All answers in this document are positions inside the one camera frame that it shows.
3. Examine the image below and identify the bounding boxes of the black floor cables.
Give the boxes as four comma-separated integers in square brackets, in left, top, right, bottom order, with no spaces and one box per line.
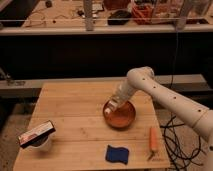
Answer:
[159,31,209,168]

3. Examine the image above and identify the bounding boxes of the black object on bench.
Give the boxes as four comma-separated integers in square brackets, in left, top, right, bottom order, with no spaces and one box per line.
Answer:
[107,10,131,25]

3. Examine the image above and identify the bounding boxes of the orange ceramic bowl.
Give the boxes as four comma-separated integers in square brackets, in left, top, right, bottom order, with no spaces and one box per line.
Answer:
[103,101,136,129]

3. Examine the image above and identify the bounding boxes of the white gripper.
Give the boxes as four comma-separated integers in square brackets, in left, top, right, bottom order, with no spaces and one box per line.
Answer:
[103,81,136,116]

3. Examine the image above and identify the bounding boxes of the grey metal post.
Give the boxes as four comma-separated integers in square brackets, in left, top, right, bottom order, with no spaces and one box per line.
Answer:
[83,0,94,31]

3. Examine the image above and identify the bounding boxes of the orange carrot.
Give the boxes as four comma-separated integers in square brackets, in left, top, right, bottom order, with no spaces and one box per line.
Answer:
[148,127,158,160]

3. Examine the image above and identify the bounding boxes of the blue cloth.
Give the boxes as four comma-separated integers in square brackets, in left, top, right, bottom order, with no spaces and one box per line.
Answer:
[105,145,129,165]

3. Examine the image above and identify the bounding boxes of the orange tool on bench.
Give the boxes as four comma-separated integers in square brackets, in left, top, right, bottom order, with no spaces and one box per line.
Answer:
[132,4,152,25]

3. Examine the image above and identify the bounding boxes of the white cup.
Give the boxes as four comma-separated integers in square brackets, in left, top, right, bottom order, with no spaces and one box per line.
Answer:
[30,136,52,152]

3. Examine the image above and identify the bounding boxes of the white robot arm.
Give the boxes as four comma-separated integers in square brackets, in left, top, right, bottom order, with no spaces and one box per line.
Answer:
[103,67,213,171]

